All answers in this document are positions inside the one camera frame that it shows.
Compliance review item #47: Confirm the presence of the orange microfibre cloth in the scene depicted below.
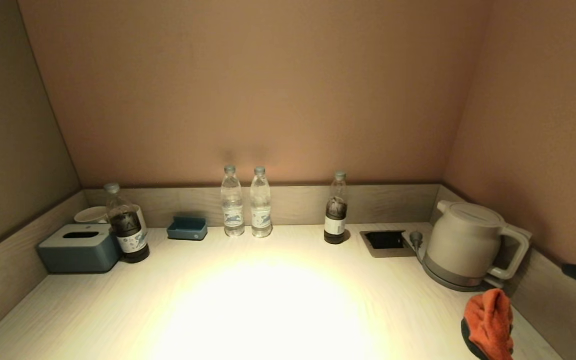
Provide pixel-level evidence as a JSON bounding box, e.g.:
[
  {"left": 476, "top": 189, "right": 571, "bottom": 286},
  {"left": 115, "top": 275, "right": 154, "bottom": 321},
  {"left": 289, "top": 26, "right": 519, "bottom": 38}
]
[{"left": 461, "top": 288, "right": 515, "bottom": 360}]

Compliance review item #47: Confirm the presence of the clear water bottle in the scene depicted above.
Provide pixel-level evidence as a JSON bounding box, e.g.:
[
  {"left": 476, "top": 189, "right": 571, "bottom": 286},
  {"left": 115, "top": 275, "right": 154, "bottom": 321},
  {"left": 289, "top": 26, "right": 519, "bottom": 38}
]
[
  {"left": 250, "top": 166, "right": 274, "bottom": 239},
  {"left": 220, "top": 165, "right": 246, "bottom": 238}
]

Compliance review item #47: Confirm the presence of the slim dark bottle white label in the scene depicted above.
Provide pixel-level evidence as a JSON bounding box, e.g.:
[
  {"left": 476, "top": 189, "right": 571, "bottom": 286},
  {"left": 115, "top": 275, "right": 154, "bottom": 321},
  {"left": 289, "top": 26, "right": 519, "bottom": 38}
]
[{"left": 324, "top": 171, "right": 349, "bottom": 245}]

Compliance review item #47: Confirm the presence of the small blue tray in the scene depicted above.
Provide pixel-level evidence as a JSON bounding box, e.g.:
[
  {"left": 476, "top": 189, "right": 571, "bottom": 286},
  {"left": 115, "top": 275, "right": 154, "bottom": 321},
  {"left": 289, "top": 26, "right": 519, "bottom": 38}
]
[{"left": 167, "top": 216, "right": 209, "bottom": 242}]

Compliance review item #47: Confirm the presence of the recessed black socket box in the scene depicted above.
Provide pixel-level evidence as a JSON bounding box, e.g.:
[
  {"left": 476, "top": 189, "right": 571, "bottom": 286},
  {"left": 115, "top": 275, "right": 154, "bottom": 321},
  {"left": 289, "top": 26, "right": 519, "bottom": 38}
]
[{"left": 360, "top": 230, "right": 415, "bottom": 259}]

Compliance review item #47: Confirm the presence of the grey power plug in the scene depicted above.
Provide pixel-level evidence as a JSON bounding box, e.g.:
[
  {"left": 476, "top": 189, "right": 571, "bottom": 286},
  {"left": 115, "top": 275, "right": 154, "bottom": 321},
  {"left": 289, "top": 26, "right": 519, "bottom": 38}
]
[{"left": 402, "top": 230, "right": 427, "bottom": 262}]

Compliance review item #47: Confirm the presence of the white ceramic cup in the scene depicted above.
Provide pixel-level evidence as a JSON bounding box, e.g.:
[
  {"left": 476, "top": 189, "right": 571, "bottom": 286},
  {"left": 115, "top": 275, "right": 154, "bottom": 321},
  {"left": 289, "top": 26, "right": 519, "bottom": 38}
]
[
  {"left": 74, "top": 206, "right": 110, "bottom": 225},
  {"left": 134, "top": 205, "right": 149, "bottom": 237}
]

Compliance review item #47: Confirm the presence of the dark drink bottle patterned label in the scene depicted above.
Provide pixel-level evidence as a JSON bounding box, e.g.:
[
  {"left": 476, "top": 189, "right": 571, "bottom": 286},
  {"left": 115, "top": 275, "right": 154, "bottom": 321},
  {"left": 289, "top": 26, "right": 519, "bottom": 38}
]
[{"left": 104, "top": 183, "right": 151, "bottom": 264}]

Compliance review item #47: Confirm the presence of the white electric kettle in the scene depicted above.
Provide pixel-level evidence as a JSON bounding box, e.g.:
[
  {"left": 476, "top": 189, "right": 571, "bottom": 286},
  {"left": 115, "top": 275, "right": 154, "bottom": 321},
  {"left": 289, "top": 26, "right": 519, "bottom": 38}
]
[{"left": 425, "top": 200, "right": 532, "bottom": 281}]

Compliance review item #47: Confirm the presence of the grey kettle base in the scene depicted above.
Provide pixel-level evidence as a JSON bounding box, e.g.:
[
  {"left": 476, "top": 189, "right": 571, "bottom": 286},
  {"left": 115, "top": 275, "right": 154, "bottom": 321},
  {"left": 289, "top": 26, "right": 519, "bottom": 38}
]
[{"left": 420, "top": 250, "right": 506, "bottom": 293}]

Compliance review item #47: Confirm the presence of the blue-grey tissue box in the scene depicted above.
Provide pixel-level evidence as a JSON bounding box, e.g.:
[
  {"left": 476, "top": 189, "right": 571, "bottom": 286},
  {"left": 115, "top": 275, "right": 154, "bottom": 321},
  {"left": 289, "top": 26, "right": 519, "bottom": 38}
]
[{"left": 37, "top": 224, "right": 123, "bottom": 275}]

